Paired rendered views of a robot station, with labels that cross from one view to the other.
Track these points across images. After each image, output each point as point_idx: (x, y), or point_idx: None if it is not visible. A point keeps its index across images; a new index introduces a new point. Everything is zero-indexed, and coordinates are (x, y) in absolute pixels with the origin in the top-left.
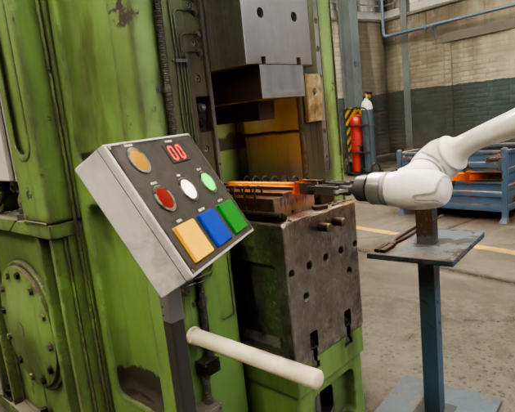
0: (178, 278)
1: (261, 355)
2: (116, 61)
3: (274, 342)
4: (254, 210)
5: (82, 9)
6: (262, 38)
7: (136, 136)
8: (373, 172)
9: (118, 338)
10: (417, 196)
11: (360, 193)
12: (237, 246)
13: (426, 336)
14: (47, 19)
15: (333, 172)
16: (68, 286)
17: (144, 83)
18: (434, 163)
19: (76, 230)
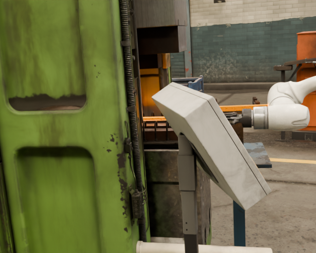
0: (261, 193)
1: (218, 248)
2: (84, 16)
3: (178, 242)
4: (166, 140)
5: None
6: (177, 5)
7: (106, 83)
8: (256, 107)
9: None
10: (294, 122)
11: (249, 122)
12: (146, 170)
13: (237, 219)
14: None
15: None
16: None
17: (116, 38)
18: (291, 100)
19: None
